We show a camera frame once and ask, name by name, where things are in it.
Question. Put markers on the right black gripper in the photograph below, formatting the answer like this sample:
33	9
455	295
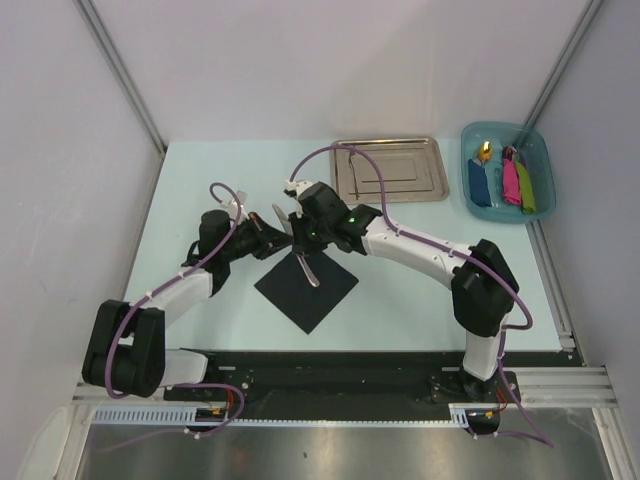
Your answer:
301	245

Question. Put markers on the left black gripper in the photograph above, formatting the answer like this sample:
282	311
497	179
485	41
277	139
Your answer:
268	238

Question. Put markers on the silver table knife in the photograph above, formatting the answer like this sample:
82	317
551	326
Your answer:
307	267

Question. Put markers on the black paper napkin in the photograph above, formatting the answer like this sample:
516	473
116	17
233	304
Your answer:
287	288

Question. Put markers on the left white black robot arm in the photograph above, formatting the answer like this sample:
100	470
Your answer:
127	348

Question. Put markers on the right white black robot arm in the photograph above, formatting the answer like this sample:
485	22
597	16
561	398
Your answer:
480	281

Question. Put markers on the blue rolled napkin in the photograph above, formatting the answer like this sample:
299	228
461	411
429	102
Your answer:
478	185

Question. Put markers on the pink rolled napkin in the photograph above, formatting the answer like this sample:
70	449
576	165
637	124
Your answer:
510	184

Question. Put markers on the green rolled napkin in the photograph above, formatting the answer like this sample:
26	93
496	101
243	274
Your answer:
528	204

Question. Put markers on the stainless steel tray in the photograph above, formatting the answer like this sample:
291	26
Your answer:
404	170

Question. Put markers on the yellow utensil in bin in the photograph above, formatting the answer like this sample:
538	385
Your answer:
485	152

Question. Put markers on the teal plastic bin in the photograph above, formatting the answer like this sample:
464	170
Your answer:
523	144

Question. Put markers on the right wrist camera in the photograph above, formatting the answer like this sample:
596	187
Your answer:
293	189

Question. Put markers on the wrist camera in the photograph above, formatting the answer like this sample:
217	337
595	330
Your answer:
293	189
234	206

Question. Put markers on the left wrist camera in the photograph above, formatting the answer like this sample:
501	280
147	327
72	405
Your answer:
234	206

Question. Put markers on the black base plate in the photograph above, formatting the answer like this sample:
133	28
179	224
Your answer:
346	386

